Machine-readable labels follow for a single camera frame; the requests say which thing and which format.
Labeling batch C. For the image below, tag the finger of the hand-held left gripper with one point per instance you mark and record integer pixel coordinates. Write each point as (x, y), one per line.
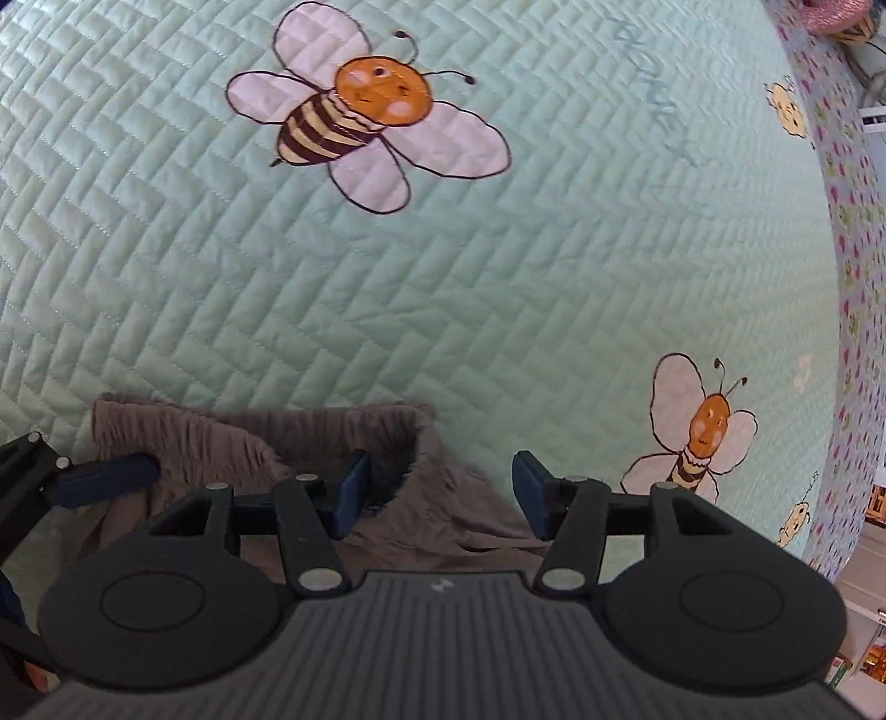
(10, 602)
(111, 479)

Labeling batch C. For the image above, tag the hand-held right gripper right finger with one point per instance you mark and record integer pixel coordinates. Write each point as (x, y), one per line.
(529, 488)

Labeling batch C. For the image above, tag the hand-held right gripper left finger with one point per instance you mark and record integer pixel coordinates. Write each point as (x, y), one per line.
(356, 484)

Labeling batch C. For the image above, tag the green quilted bee bedspread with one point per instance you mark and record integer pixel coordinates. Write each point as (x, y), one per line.
(484, 277)

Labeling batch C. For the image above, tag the grey pants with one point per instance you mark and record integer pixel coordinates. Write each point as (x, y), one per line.
(277, 429)

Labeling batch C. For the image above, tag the pink knitted blanket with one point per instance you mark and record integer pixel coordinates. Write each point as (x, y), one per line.
(837, 14)

